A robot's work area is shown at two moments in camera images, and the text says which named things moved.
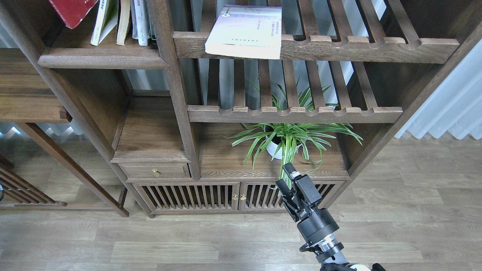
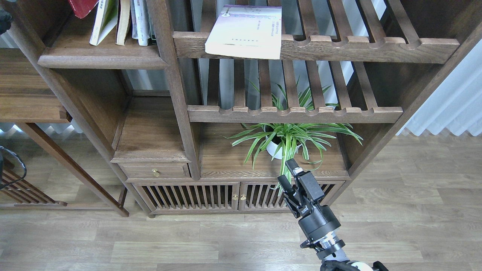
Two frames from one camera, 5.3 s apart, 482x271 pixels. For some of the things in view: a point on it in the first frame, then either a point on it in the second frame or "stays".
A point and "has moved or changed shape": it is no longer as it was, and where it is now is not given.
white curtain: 456,106 stays
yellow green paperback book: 107,19 stays
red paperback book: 71,11 has moved or changed shape
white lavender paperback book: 250,31 stays
